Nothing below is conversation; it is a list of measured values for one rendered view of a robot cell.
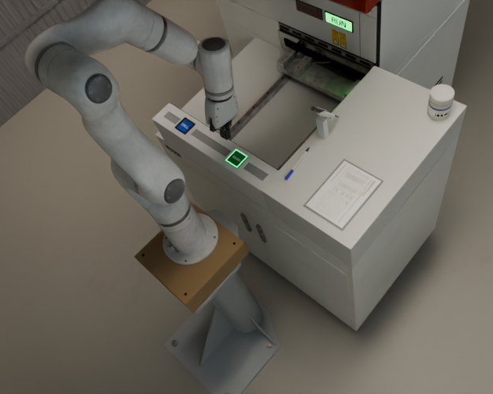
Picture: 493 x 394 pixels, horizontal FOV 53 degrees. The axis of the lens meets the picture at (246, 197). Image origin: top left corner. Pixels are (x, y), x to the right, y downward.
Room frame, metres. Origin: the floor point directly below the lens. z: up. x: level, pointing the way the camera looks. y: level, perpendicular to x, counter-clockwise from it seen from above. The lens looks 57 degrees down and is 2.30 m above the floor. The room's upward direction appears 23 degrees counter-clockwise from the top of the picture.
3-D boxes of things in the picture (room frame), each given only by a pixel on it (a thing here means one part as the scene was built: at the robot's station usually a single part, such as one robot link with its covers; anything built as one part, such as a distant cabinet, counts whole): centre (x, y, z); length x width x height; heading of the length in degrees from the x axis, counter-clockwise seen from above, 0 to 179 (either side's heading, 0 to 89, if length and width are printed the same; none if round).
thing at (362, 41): (1.51, -0.41, 1.02); 0.81 x 0.03 x 0.40; 29
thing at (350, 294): (1.12, -0.25, 0.41); 0.96 x 0.64 x 0.82; 29
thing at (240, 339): (0.78, 0.32, 0.41); 0.51 x 0.44 x 0.82; 118
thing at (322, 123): (0.97, -0.33, 1.03); 0.06 x 0.04 x 0.13; 119
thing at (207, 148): (1.12, 0.04, 0.89); 0.55 x 0.09 x 0.14; 29
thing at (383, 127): (0.85, -0.41, 0.89); 0.62 x 0.35 x 0.14; 119
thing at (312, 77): (1.29, -0.43, 0.87); 0.36 x 0.08 x 0.03; 29
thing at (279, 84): (1.31, -0.20, 0.84); 0.50 x 0.02 x 0.03; 119
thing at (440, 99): (0.87, -0.68, 1.01); 0.07 x 0.07 x 0.10
